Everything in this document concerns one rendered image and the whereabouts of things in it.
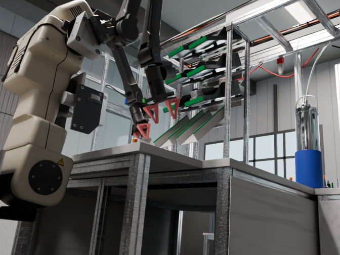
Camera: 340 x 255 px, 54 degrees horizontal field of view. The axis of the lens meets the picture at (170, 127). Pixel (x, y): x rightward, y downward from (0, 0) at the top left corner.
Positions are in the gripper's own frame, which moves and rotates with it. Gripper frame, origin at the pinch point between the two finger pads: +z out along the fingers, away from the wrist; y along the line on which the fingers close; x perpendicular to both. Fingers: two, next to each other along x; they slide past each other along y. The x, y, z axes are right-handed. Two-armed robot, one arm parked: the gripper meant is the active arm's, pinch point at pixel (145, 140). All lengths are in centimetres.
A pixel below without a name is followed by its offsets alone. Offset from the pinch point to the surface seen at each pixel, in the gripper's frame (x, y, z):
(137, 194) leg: 27, -39, 39
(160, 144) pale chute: -9.3, 4.4, 1.2
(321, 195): -73, -14, 49
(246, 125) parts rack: -49, -15, 7
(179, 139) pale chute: -12.8, -8.9, 6.8
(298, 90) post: -140, 14, -33
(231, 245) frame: -1, -35, 60
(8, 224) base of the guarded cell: 63, 119, -11
